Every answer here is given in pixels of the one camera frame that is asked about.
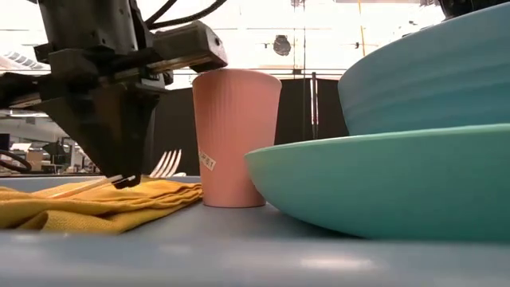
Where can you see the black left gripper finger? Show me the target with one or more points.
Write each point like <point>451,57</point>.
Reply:
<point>75,115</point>
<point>125,127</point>

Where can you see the white plastic fork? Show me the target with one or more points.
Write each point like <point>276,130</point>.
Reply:
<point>169,163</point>

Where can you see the yellow cloth napkin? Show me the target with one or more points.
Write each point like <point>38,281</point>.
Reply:
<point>99,207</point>

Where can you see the pink plastic cup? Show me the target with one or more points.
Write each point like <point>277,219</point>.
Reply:
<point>235,135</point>

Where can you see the green plastic plate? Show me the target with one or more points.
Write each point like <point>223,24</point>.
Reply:
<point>378,187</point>

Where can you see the blue plastic bowl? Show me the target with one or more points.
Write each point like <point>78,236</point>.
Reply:
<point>430,75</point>

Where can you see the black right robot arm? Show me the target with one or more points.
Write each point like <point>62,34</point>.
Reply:
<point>466,7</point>

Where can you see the black partition screen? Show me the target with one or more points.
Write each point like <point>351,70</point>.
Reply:
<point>177,119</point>

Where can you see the cardboard box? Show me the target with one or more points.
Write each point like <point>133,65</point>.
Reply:
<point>36,159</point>

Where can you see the overhead camera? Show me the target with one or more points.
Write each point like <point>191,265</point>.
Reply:
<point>281,45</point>

